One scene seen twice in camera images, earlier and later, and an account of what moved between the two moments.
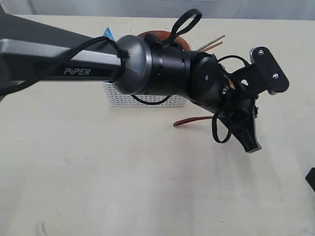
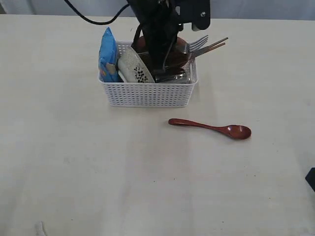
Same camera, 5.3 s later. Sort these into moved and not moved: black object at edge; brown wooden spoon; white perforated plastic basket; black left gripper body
Moved: black left gripper body; brown wooden spoon
Not moved: white perforated plastic basket; black object at edge
